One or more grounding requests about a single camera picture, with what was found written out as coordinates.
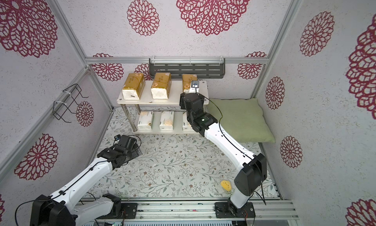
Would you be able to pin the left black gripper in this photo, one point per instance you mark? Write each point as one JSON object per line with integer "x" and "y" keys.
{"x": 136, "y": 151}

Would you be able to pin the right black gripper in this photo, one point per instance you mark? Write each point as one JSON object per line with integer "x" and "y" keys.
{"x": 189, "y": 99}

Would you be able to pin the gold tissue pack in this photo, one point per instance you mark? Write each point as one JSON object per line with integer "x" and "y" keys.
{"x": 133, "y": 86}
{"x": 187, "y": 81}
{"x": 161, "y": 85}

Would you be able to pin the white tissue pack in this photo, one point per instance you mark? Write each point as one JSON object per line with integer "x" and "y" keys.
{"x": 145, "y": 121}
{"x": 167, "y": 121}
{"x": 186, "y": 126}

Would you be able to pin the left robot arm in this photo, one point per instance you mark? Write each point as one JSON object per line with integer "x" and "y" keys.
{"x": 61, "y": 208}

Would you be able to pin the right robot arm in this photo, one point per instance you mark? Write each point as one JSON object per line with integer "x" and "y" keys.
{"x": 252, "y": 168}

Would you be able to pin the white two-tier shelf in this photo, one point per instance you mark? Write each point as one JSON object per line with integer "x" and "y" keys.
{"x": 147, "y": 103}

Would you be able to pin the floral patterned floor mat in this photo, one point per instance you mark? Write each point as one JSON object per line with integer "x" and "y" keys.
{"x": 170, "y": 166}

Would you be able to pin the green cushion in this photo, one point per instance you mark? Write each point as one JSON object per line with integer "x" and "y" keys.
{"x": 242, "y": 119}

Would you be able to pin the yellow sponge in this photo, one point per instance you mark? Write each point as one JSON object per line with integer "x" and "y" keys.
{"x": 226, "y": 185}

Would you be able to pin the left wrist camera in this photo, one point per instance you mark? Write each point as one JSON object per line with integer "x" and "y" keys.
{"x": 117, "y": 139}

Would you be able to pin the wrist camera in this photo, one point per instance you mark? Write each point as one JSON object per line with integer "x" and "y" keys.
{"x": 117, "y": 139}
{"x": 194, "y": 88}

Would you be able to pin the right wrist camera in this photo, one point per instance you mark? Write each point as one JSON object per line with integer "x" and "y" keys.
{"x": 194, "y": 88}

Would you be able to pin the grey slotted wall shelf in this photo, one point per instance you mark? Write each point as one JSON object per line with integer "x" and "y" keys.
{"x": 204, "y": 69}

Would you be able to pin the black wire wall rack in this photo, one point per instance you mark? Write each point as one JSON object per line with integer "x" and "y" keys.
{"x": 60, "y": 108}

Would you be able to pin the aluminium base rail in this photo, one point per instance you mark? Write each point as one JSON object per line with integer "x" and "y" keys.
{"x": 203, "y": 210}

